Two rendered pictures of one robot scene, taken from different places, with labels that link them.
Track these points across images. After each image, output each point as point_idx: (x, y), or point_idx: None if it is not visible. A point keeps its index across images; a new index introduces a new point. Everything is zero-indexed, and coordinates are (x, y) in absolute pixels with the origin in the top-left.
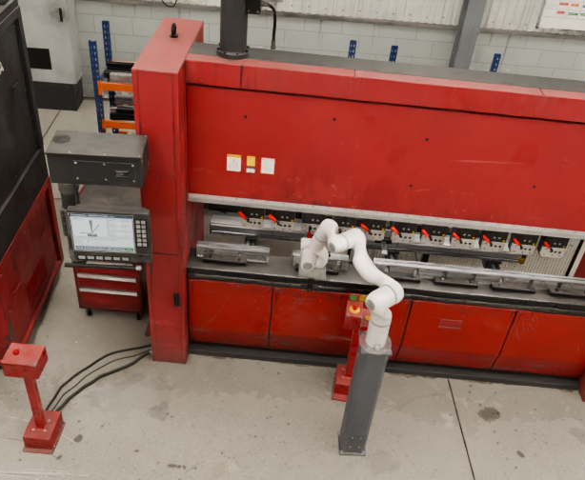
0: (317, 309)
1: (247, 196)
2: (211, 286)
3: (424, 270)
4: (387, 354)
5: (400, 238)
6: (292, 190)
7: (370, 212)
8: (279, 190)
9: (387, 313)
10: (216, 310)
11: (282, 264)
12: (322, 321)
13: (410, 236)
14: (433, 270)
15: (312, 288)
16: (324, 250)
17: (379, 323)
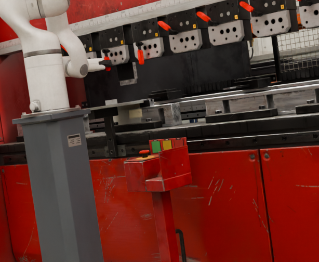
0: (134, 195)
1: (43, 27)
2: (21, 173)
3: (282, 97)
4: (44, 115)
5: (222, 35)
6: (81, 0)
7: (170, 1)
8: (69, 5)
9: (37, 29)
10: (32, 219)
11: (100, 133)
12: (146, 222)
13: (234, 26)
14: (296, 93)
15: (118, 152)
16: (68, 36)
17: (24, 47)
